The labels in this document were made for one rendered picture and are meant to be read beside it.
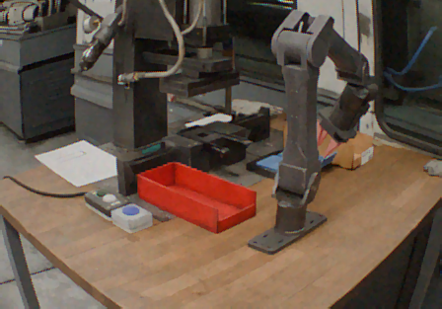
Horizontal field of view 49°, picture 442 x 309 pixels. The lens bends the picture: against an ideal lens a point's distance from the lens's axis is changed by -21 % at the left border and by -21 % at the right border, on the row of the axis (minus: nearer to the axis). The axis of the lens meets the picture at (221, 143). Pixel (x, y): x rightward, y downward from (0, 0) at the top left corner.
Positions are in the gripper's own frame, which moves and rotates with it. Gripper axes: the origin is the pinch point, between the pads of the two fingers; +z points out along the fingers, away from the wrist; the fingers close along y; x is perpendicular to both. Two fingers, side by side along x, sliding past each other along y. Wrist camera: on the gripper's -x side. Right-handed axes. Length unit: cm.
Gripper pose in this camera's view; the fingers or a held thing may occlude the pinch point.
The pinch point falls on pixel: (322, 149)
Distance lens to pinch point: 142.5
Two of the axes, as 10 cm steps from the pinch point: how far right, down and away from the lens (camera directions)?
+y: -6.4, -6.6, 4.0
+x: -6.8, 2.3, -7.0
